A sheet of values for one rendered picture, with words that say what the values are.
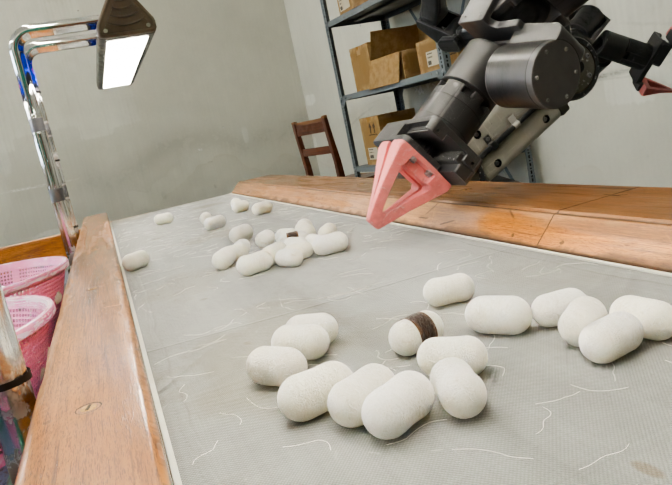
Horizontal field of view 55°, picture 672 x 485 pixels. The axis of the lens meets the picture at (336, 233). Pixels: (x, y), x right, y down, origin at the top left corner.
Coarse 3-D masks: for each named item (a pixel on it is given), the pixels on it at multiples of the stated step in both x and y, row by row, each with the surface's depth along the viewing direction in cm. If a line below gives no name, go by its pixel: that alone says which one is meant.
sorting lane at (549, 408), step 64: (192, 256) 80; (320, 256) 64; (384, 256) 58; (448, 256) 54; (512, 256) 50; (576, 256) 46; (192, 320) 50; (256, 320) 47; (384, 320) 41; (448, 320) 38; (192, 384) 37; (256, 384) 35; (512, 384) 29; (576, 384) 27; (640, 384) 26; (192, 448) 29; (256, 448) 28; (320, 448) 26; (384, 448) 25; (448, 448) 24; (512, 448) 24; (576, 448) 23; (640, 448) 22
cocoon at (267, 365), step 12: (264, 348) 34; (276, 348) 33; (288, 348) 33; (252, 360) 34; (264, 360) 33; (276, 360) 33; (288, 360) 32; (300, 360) 33; (252, 372) 33; (264, 372) 33; (276, 372) 32; (288, 372) 32; (264, 384) 34; (276, 384) 33
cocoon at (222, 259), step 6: (216, 252) 67; (222, 252) 67; (228, 252) 68; (234, 252) 69; (216, 258) 67; (222, 258) 67; (228, 258) 67; (234, 258) 69; (216, 264) 67; (222, 264) 67; (228, 264) 67
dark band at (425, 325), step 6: (420, 312) 35; (408, 318) 34; (414, 318) 34; (420, 318) 34; (426, 318) 34; (414, 324) 34; (420, 324) 34; (426, 324) 34; (432, 324) 34; (420, 330) 34; (426, 330) 34; (432, 330) 34; (426, 336) 34; (432, 336) 34
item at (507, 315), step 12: (480, 300) 35; (492, 300) 34; (504, 300) 34; (516, 300) 34; (468, 312) 35; (480, 312) 34; (492, 312) 34; (504, 312) 33; (516, 312) 33; (528, 312) 33; (468, 324) 35; (480, 324) 34; (492, 324) 34; (504, 324) 33; (516, 324) 33; (528, 324) 33
